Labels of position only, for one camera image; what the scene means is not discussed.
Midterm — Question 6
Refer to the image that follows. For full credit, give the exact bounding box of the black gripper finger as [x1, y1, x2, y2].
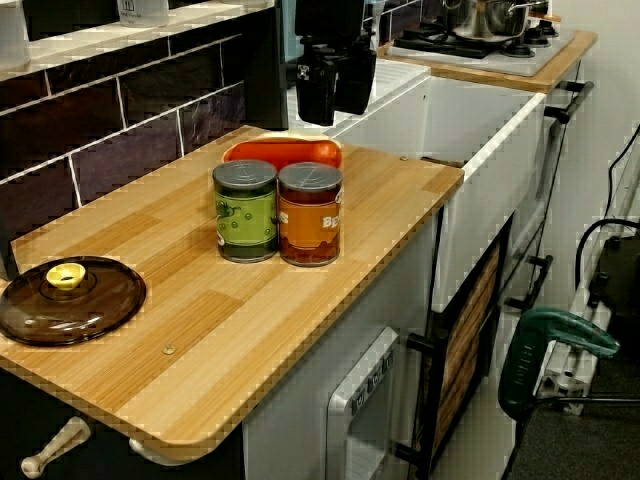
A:
[294, 49, 338, 127]
[335, 49, 378, 115]

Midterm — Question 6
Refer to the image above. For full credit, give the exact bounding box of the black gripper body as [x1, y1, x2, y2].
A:
[298, 30, 379, 64]

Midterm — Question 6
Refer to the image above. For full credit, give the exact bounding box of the red orange plastic bowl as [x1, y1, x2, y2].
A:
[223, 139, 345, 172]

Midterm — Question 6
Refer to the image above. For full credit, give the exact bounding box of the teal plastic bin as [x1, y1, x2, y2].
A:
[279, 0, 387, 91]

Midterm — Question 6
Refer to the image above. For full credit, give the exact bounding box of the orange beans can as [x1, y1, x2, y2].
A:
[276, 162, 345, 268]

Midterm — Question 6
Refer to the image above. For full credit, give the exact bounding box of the steel cooking pot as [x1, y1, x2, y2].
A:
[442, 0, 551, 41]

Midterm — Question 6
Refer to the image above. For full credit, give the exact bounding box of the toy stove top with burners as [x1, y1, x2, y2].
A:
[384, 17, 576, 79]

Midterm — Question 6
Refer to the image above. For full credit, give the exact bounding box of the green peas can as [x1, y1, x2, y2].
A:
[212, 159, 280, 265]

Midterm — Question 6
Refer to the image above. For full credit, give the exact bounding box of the small white lidded canister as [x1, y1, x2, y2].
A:
[117, 0, 171, 29]

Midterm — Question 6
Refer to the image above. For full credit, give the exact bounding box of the dark tiled backsplash panel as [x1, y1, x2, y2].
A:
[0, 0, 281, 241]

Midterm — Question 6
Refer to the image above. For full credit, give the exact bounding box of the brown lid with yellow knob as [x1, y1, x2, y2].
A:
[0, 255, 148, 347]

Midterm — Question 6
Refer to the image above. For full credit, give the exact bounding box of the green power tool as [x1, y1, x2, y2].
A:
[498, 307, 621, 416]

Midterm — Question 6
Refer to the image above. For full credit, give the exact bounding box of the white toy appliance door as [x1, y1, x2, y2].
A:
[327, 327, 401, 480]

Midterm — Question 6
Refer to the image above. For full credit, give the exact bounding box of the dark grey upright post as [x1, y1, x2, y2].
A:
[244, 0, 296, 131]

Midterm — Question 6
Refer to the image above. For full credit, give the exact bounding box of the black cabinet handle bar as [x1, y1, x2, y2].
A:
[543, 79, 596, 125]
[504, 254, 555, 312]

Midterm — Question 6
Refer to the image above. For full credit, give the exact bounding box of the black cable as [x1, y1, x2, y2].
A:
[574, 217, 640, 284]

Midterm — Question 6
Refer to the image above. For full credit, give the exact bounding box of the aluminium frame rail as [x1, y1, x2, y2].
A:
[532, 294, 616, 416]

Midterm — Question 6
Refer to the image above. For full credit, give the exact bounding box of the cream peg handle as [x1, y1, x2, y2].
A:
[20, 416, 92, 479]

